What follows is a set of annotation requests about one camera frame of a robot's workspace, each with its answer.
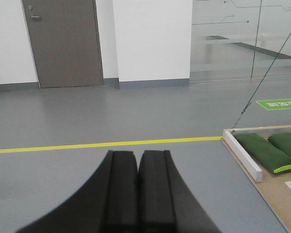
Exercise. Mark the green sandbag near wall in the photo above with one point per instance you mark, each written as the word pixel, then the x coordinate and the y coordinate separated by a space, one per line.
pixel 282 141

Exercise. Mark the green sandbag near rail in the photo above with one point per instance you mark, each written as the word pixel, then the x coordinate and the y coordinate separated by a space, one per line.
pixel 272 158

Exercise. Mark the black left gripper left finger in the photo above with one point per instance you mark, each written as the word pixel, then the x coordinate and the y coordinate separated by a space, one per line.
pixel 105 203

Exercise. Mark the glass partition wall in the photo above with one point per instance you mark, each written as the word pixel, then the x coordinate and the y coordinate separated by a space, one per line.
pixel 240 40

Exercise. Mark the green floor sign sticker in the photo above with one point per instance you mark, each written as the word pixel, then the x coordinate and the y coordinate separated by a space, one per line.
pixel 277 104

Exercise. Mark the plywood door platform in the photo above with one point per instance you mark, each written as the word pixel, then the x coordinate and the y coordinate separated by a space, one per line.
pixel 272 187

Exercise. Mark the grey brown room door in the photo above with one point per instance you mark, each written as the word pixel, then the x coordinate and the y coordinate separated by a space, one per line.
pixel 65 42

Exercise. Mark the white wooden side rail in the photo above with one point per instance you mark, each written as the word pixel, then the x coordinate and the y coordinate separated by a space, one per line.
pixel 248 165

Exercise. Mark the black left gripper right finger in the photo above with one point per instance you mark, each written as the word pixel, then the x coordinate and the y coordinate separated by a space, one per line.
pixel 166 204

